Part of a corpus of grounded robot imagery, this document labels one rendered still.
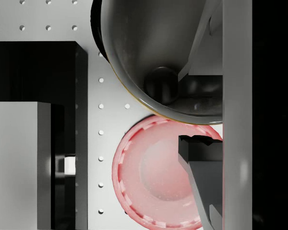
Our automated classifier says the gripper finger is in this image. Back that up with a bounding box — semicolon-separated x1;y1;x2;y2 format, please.
178;135;223;230
178;0;223;99

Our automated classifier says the black mug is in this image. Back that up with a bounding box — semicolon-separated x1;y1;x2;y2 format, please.
90;0;223;126

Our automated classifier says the red plate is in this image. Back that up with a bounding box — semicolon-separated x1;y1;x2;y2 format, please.
111;115;223;230

